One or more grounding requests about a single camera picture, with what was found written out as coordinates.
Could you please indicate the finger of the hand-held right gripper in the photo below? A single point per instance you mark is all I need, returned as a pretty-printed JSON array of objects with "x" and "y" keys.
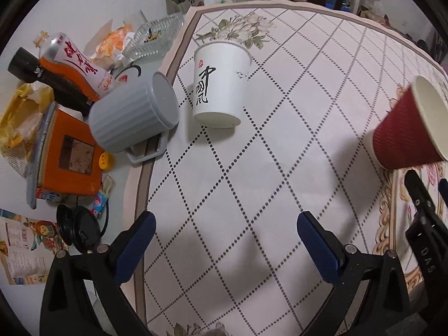
[
  {"x": 418, "y": 189},
  {"x": 443, "y": 188}
]

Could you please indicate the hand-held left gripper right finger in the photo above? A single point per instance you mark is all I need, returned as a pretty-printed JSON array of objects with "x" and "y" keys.
[{"x": 318, "y": 248}]

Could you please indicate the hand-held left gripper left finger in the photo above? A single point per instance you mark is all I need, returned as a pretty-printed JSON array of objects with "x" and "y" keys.
[{"x": 134, "y": 248}]

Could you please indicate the red ribbed paper cup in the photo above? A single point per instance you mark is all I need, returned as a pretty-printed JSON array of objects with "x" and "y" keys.
[{"x": 402, "y": 136}]

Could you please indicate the white paper cup black print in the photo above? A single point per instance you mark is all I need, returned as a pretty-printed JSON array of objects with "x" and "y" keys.
[{"x": 218, "y": 84}]

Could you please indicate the pink blue candy wrapper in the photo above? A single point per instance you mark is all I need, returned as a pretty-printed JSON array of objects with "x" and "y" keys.
[{"x": 99, "y": 201}]

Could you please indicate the black earphones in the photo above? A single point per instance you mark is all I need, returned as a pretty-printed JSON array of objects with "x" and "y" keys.
[{"x": 78, "y": 229}]

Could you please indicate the yellow round cap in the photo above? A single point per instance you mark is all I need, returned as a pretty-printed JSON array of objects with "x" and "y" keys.
[{"x": 106, "y": 161}]

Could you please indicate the patterned table mat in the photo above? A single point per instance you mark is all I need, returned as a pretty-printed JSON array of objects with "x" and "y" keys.
[{"x": 273, "y": 168}]

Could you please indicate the printed cartoon leaflet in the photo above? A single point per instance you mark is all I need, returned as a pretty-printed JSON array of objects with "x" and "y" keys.
[{"x": 24, "y": 248}]

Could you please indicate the orange box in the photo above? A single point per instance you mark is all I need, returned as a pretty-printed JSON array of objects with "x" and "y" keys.
[{"x": 70, "y": 150}]

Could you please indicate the grey ribbed mug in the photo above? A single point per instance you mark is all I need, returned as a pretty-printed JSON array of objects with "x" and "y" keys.
[{"x": 129, "y": 115}]

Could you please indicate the yellow plastic bag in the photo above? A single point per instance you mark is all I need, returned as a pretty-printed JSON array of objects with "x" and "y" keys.
[{"x": 17, "y": 122}]

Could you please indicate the white mug black rim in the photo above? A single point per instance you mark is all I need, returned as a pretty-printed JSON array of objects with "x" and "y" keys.
[{"x": 127, "y": 73}]

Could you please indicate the orange drink bottle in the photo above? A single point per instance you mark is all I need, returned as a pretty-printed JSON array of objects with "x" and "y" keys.
[{"x": 75, "y": 64}]

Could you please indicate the black bottle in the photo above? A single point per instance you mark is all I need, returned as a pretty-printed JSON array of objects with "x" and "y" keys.
[{"x": 42, "y": 77}]

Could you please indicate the orange snack packet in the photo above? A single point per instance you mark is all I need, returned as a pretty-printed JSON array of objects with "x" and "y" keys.
[{"x": 112, "y": 42}]

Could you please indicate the glass ashtray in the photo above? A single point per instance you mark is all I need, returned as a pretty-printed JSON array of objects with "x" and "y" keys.
[{"x": 150, "y": 40}]

